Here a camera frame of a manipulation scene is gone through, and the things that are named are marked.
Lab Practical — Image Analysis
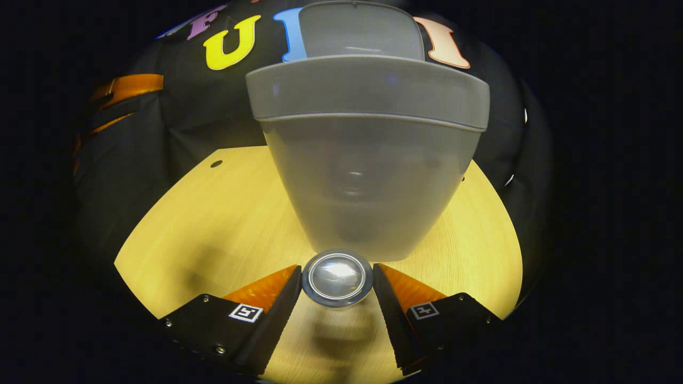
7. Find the silver pop can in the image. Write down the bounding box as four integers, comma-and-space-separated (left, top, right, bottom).
301, 249, 374, 309

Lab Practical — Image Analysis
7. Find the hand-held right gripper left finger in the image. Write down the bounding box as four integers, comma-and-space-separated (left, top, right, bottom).
160, 263, 304, 377

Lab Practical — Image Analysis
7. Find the black backdrop cloth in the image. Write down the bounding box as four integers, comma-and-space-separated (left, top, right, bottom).
72, 0, 553, 299

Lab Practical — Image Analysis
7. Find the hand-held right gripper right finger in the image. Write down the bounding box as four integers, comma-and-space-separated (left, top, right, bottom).
372, 262, 503, 377

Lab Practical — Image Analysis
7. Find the white desktop garbage bin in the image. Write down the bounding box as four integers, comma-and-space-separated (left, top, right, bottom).
245, 1, 490, 263

